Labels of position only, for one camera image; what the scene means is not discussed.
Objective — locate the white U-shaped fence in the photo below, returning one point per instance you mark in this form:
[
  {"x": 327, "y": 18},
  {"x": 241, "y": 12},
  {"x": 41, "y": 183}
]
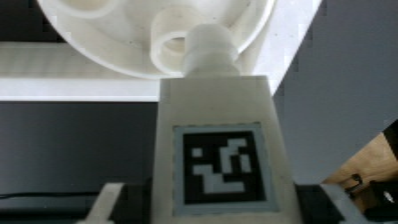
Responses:
[{"x": 50, "y": 74}]

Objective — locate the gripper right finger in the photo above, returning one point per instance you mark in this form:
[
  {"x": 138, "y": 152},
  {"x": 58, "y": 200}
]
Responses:
[{"x": 325, "y": 206}]

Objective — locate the white stool leg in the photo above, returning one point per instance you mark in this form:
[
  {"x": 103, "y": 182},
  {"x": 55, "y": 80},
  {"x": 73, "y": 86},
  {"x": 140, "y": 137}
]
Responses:
[{"x": 222, "y": 181}]

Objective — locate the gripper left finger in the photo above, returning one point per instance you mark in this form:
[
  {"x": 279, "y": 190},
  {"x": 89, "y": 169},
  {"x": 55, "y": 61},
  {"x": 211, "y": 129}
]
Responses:
[{"x": 119, "y": 207}]

